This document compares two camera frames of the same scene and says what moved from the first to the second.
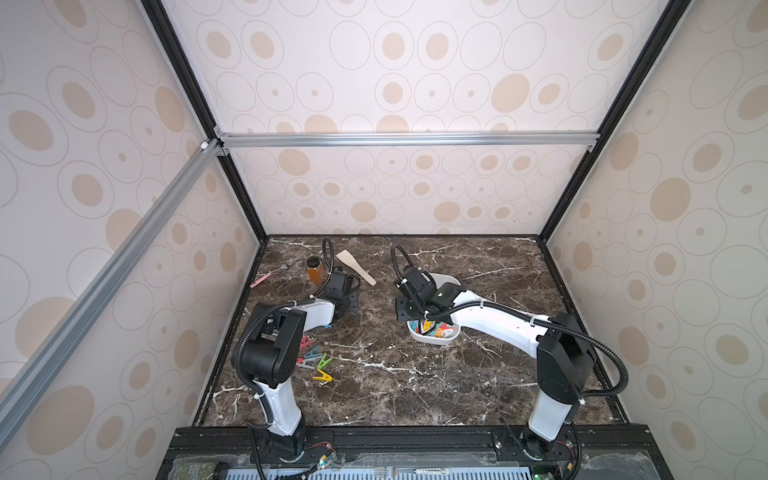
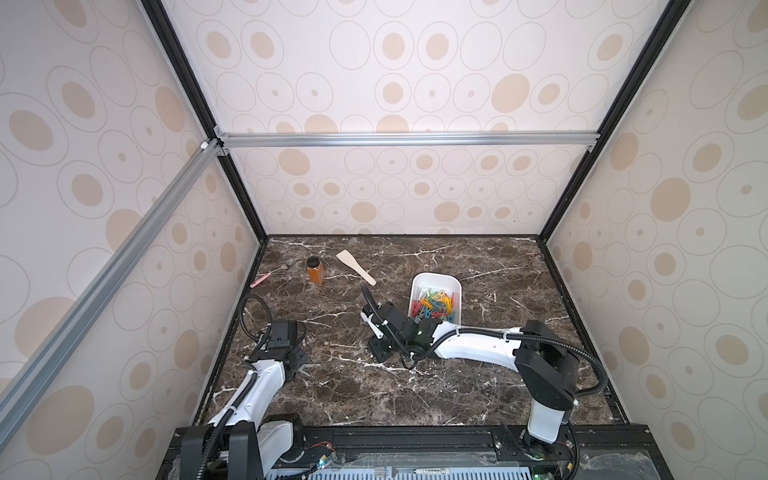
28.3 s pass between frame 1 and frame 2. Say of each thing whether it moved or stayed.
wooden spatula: stayed
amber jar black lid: stayed
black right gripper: moved
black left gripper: moved
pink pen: stayed
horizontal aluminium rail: stayed
